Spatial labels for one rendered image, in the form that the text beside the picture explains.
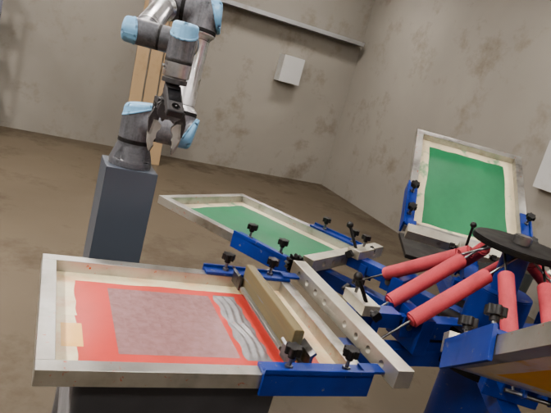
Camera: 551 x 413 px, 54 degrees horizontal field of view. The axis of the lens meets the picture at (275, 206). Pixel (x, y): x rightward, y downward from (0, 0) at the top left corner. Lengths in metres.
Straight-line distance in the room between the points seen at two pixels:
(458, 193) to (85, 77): 6.33
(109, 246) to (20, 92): 6.41
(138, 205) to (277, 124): 7.16
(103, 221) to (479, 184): 1.91
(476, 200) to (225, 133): 6.31
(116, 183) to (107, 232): 0.18
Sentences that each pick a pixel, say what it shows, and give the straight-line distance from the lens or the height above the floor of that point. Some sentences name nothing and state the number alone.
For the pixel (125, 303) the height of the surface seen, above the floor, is 0.96.
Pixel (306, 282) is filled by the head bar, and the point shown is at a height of 1.01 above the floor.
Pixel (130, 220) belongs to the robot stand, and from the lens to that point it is 2.03.
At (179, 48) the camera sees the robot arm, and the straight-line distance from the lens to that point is 1.55.
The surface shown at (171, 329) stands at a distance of 1.47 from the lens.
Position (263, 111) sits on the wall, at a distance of 8.94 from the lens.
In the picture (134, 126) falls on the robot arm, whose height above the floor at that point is 1.35.
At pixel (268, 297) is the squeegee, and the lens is 1.55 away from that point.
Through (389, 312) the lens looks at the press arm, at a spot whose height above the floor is 1.04.
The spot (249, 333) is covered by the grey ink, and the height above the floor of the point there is 0.96.
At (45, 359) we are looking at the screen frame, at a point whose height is 0.99.
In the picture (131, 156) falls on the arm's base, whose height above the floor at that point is 1.24.
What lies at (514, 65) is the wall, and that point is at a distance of 6.84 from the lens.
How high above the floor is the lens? 1.65
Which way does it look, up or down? 13 degrees down
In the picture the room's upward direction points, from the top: 15 degrees clockwise
